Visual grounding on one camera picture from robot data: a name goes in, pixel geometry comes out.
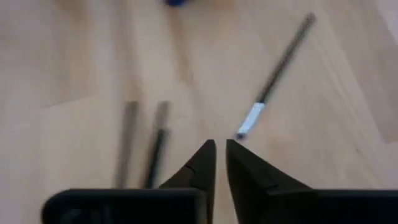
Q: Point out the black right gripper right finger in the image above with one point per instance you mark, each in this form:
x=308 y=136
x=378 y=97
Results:
x=255 y=186

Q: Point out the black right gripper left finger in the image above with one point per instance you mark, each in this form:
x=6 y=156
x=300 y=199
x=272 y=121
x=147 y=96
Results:
x=202 y=168

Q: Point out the black paintbrush silver ferrule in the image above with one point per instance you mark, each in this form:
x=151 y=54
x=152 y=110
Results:
x=157 y=149
x=127 y=143
x=282 y=67

